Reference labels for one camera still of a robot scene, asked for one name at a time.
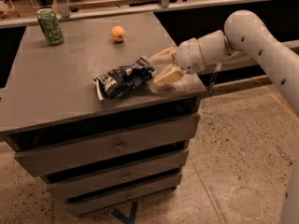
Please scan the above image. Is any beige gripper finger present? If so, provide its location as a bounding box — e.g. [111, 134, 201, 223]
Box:
[152, 64, 184, 87]
[149, 47, 177, 65]

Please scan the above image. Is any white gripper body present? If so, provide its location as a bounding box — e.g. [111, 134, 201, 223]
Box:
[174, 38, 206, 75]

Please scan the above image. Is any blue chip bag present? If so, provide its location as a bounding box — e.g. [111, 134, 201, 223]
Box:
[94, 56, 156, 101]

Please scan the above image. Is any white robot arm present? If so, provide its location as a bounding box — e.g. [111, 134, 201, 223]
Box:
[151, 10, 299, 224]

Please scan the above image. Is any green soda can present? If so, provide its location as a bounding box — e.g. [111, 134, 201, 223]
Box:
[36, 8, 64, 46]

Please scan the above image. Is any orange fruit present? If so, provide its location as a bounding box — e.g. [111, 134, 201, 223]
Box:
[110, 26, 125, 42]

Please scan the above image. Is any top grey drawer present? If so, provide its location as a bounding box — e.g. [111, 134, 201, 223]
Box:
[15, 113, 199, 176]

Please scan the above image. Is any grey drawer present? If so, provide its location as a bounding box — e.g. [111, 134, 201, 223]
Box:
[65, 173, 182, 216]
[46, 148, 189, 200]
[15, 113, 199, 176]

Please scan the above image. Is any grey drawer cabinet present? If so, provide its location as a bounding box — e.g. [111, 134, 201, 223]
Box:
[0, 13, 204, 205]

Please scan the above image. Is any bottom grey drawer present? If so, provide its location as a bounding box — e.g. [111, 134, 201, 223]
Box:
[65, 173, 182, 216]

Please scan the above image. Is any middle grey drawer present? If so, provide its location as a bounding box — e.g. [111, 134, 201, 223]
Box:
[46, 148, 189, 200]

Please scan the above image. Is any grey metal rail frame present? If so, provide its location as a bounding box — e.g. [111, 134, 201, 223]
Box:
[0, 0, 299, 98]

